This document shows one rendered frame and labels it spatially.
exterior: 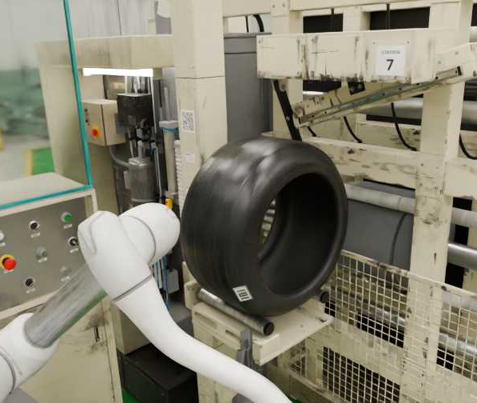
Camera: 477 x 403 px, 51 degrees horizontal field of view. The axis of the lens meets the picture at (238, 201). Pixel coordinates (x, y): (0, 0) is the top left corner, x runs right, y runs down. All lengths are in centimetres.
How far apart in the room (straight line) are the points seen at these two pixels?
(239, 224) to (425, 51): 70
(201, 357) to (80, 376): 111
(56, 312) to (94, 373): 78
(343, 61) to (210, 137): 51
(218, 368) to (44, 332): 58
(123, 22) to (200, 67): 913
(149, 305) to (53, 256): 91
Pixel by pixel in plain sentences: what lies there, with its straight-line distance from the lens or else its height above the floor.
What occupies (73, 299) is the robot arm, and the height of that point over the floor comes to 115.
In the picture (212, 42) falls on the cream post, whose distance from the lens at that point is 173.
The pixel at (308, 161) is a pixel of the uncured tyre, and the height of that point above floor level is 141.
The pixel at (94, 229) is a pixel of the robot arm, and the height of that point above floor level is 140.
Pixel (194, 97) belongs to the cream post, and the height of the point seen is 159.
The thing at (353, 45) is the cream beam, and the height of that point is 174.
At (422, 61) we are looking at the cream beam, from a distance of 152.
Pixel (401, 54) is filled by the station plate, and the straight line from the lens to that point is 149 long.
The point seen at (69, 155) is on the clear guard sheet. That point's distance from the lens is 187.
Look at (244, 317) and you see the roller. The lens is 166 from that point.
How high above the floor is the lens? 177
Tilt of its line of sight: 18 degrees down
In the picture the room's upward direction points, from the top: 2 degrees counter-clockwise
